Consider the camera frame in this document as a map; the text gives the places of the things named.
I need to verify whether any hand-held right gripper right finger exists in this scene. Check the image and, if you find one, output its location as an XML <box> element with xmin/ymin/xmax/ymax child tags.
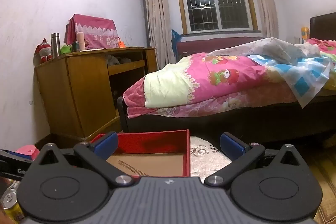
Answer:
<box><xmin>204</xmin><ymin>132</ymin><xmax>306</xmax><ymax>187</ymax></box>

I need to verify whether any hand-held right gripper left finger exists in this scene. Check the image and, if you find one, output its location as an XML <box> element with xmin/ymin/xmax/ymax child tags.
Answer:
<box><xmin>31</xmin><ymin>131</ymin><xmax>135</xmax><ymax>188</ymax></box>

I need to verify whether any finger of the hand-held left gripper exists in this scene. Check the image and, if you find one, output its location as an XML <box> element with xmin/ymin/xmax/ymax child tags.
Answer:
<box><xmin>0</xmin><ymin>149</ymin><xmax>35</xmax><ymax>162</ymax></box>

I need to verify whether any red cardboard box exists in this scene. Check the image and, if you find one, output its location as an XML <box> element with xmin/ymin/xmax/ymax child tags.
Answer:
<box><xmin>89</xmin><ymin>130</ymin><xmax>191</xmax><ymax>178</ymax></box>

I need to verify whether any pink lidded tumbler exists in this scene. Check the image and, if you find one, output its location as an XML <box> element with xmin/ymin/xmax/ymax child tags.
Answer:
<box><xmin>15</xmin><ymin>145</ymin><xmax>40</xmax><ymax>161</ymax></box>

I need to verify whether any dark wooden bed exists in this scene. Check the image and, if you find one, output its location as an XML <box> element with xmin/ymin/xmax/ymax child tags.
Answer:
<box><xmin>117</xmin><ymin>12</ymin><xmax>336</xmax><ymax>144</ymax></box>

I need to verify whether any floral satin tablecloth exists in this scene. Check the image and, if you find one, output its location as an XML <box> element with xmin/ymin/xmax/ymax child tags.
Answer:
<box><xmin>189</xmin><ymin>136</ymin><xmax>233</xmax><ymax>177</ymax></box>

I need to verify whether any yellow drink can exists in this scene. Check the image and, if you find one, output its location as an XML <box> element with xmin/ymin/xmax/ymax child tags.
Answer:
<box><xmin>0</xmin><ymin>187</ymin><xmax>25</xmax><ymax>223</ymax></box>

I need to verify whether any wooden desk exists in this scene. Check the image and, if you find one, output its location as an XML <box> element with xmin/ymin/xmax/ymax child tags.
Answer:
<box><xmin>35</xmin><ymin>47</ymin><xmax>157</xmax><ymax>139</ymax></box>

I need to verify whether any grey cloth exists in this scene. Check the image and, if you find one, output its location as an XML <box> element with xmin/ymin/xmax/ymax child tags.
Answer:
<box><xmin>106</xmin><ymin>55</ymin><xmax>132</xmax><ymax>65</ymax></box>

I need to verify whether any peach pink bottle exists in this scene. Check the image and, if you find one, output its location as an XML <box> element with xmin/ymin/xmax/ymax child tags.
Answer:
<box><xmin>77</xmin><ymin>32</ymin><xmax>85</xmax><ymax>51</ymax></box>

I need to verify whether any blue checkered light blanket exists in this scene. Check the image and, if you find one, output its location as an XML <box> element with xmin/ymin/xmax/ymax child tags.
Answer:
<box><xmin>207</xmin><ymin>37</ymin><xmax>332</xmax><ymax>109</ymax></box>

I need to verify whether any red santa plush toy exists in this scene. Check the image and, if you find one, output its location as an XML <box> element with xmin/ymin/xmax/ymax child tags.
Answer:
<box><xmin>33</xmin><ymin>38</ymin><xmax>53</xmax><ymax>65</ymax></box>

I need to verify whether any steel thermos bottle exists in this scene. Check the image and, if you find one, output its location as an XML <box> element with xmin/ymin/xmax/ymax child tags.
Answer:
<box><xmin>51</xmin><ymin>33</ymin><xmax>61</xmax><ymax>59</ymax></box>

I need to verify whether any pink lace-trimmed cloth cover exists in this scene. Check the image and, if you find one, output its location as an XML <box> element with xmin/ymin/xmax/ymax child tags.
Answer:
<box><xmin>66</xmin><ymin>14</ymin><xmax>122</xmax><ymax>51</ymax></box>

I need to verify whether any blue bag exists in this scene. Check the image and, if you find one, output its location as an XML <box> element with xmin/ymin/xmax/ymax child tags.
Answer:
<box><xmin>171</xmin><ymin>29</ymin><xmax>181</xmax><ymax>62</ymax></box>

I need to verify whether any beige curtain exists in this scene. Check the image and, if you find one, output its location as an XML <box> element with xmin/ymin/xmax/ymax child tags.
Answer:
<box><xmin>142</xmin><ymin>0</ymin><xmax>172</xmax><ymax>73</ymax></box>
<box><xmin>248</xmin><ymin>0</ymin><xmax>279</xmax><ymax>39</ymax></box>

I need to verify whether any colourful floral quilt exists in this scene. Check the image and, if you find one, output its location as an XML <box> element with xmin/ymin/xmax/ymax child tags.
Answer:
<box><xmin>304</xmin><ymin>38</ymin><xmax>336</xmax><ymax>90</ymax></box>

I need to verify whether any wood-framed window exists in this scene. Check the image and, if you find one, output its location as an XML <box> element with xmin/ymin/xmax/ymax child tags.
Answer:
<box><xmin>175</xmin><ymin>0</ymin><xmax>258</xmax><ymax>34</ymax></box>

